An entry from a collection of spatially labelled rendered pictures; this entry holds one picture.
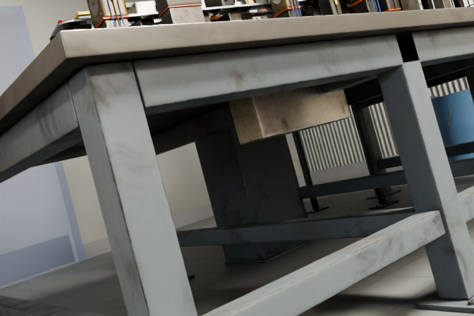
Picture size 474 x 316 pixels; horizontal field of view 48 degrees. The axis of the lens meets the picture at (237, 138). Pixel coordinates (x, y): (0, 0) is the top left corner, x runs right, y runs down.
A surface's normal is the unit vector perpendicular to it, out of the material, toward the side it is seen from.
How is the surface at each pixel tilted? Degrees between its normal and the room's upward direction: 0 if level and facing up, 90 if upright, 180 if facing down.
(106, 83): 90
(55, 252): 90
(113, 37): 90
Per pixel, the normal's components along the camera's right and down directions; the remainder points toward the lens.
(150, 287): 0.58, -0.19
